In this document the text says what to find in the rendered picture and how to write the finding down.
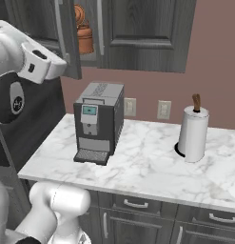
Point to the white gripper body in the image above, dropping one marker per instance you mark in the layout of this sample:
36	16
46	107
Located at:
56	68

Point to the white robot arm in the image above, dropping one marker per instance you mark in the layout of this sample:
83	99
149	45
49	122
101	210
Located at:
8	50

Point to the dark grey open cabinet door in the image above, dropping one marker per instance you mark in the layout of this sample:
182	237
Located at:
46	22

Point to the dark grey closed cabinet door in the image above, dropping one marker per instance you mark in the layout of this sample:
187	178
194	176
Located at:
144	31

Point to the dark grey base cabinet door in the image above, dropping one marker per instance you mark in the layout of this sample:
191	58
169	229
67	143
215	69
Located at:
207	236
138	230

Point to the copper brown jar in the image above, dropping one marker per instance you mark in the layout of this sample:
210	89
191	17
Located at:
85	39

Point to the copper round plate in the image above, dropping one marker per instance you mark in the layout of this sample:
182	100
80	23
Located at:
79	14

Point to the grey coffee machine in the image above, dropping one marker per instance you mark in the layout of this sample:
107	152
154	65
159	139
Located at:
98	127

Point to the white paper towel roll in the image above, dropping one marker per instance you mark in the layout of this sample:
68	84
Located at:
193	133

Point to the dark grey drawer front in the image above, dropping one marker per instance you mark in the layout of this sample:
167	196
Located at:
153	208
191	216

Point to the beige wall outlet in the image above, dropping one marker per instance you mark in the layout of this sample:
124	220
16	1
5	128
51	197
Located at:
164	110
130	107

